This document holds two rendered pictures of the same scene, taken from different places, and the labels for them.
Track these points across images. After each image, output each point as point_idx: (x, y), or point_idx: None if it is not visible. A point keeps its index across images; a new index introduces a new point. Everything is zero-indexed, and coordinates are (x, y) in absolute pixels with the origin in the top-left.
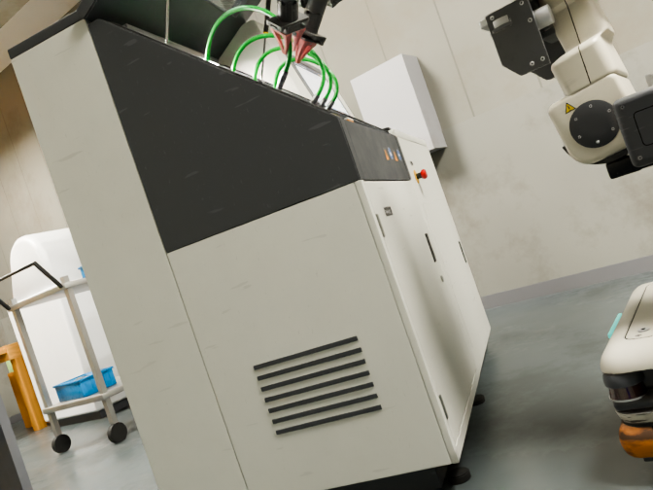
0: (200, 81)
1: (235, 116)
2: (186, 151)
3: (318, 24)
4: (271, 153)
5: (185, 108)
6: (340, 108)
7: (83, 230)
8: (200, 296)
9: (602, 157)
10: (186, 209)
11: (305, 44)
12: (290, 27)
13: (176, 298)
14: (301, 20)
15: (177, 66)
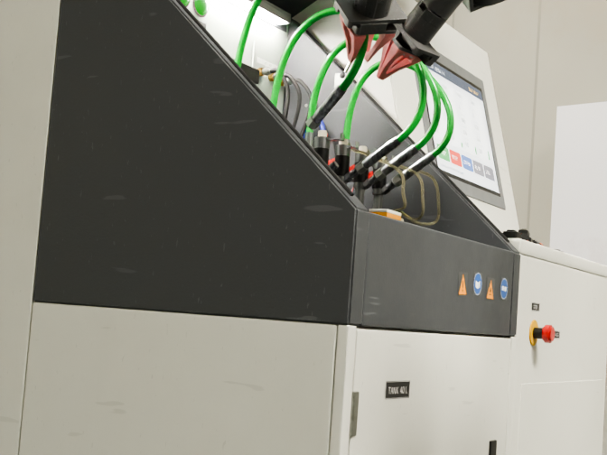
0: (183, 60)
1: (210, 136)
2: (121, 158)
3: (432, 31)
4: (237, 218)
5: (145, 92)
6: (482, 158)
7: None
8: (51, 391)
9: None
10: (85, 247)
11: (399, 54)
12: (365, 25)
13: (17, 378)
14: (390, 21)
15: (161, 23)
